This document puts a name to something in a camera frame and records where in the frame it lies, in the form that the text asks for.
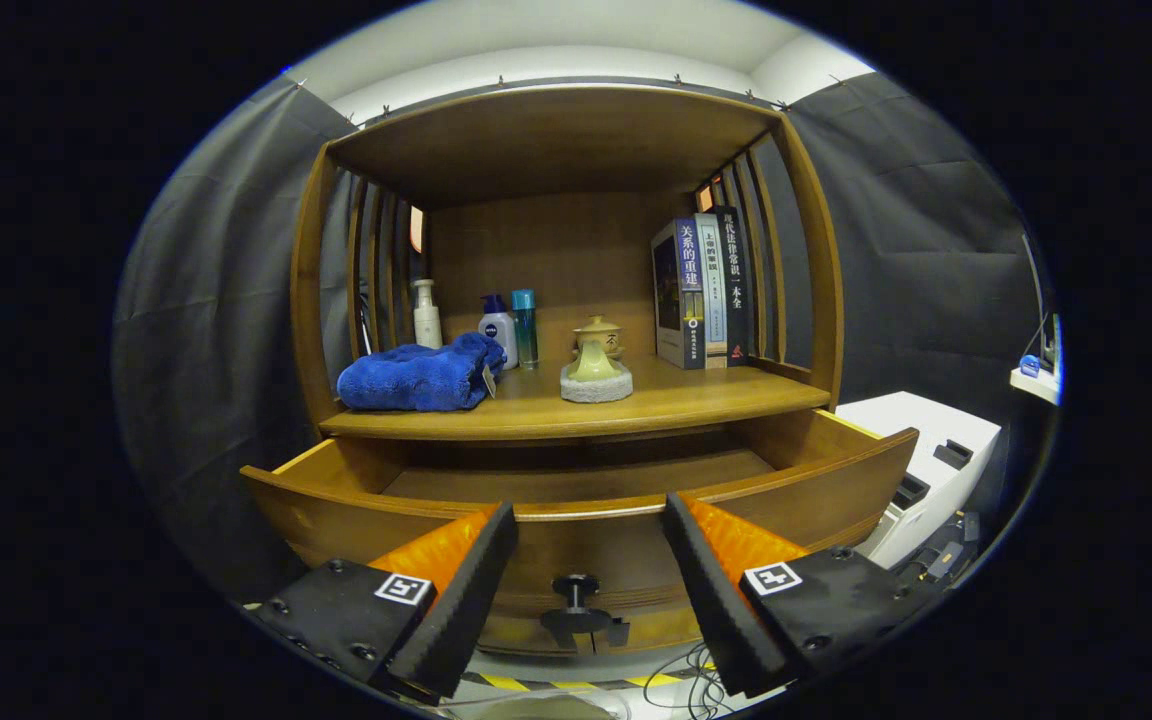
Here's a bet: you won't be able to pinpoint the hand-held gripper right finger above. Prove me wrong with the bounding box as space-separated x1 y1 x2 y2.
663 492 937 699

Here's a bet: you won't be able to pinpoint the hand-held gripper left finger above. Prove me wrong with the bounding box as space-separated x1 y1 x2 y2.
251 500 519 701

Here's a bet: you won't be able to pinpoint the black drawer knob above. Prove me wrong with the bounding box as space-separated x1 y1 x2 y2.
539 573 632 649

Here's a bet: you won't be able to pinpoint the wooden drawer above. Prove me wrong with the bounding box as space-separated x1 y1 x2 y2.
241 408 920 658

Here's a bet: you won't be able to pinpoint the green holder with grey base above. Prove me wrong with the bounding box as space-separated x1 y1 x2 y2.
560 335 635 404

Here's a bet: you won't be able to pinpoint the wooden cabinet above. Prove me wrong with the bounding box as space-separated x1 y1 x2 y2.
241 83 922 661

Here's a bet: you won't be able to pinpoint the yellow black floor tape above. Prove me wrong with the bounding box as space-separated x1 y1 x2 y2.
461 665 717 693

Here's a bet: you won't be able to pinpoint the blue towel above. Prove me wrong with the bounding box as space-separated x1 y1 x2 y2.
336 332 508 413

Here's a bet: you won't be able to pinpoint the black device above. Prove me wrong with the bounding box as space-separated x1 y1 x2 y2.
891 510 984 591

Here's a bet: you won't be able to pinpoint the white box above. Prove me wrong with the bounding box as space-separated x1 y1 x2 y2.
834 391 1003 569

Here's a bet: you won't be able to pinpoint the white bottle with blue cap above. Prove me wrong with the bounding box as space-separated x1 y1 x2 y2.
477 293 519 369

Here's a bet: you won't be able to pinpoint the teal bottle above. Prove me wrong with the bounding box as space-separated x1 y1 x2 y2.
511 289 540 369

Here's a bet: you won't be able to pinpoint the white pump bottle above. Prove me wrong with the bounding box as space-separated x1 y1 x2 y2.
411 278 444 350

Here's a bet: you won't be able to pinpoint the beige lidded tea cup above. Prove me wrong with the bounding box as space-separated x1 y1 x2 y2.
572 314 627 361

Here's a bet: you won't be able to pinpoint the book with blue spine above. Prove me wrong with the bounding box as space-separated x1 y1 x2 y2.
650 219 707 371

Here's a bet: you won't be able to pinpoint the book with pale spine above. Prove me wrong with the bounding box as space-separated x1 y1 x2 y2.
693 212 729 369

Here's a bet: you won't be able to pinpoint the book with black spine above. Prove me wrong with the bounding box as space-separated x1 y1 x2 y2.
711 205 752 367

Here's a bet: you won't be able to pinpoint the white side shelf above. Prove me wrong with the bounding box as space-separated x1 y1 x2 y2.
1010 365 1062 406

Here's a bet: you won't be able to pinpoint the floor cables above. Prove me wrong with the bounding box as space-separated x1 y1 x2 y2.
641 645 732 719

